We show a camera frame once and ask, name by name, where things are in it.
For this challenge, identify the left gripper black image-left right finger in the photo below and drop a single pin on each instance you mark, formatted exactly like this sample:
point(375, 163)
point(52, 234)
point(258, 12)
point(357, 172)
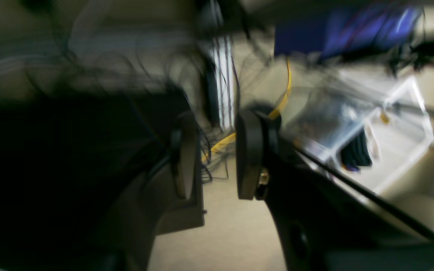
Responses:
point(325, 221)

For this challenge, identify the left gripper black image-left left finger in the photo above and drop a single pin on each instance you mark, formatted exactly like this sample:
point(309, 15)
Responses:
point(88, 182)

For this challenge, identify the blue object under table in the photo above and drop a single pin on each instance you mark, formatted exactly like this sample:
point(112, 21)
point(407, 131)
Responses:
point(374, 28)

